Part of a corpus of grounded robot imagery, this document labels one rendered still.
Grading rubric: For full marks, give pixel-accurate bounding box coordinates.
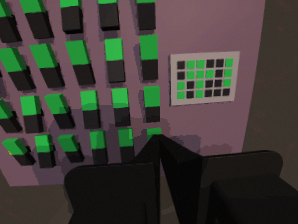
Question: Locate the mauve switch panel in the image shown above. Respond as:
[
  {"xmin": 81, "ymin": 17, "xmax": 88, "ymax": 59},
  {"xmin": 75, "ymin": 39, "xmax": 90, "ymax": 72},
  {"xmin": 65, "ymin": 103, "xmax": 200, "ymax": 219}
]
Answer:
[{"xmin": 0, "ymin": 0, "xmax": 265, "ymax": 186}]

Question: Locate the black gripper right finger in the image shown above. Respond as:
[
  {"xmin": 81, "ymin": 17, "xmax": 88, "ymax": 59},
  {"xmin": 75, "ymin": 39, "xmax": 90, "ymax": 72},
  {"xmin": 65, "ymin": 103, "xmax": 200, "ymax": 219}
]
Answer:
[{"xmin": 158, "ymin": 134, "xmax": 283, "ymax": 224}]

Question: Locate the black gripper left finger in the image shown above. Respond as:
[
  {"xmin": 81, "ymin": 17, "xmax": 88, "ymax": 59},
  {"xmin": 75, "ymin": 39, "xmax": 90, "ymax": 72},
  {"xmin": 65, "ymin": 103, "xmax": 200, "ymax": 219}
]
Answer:
[{"xmin": 64, "ymin": 134, "xmax": 160, "ymax": 224}]

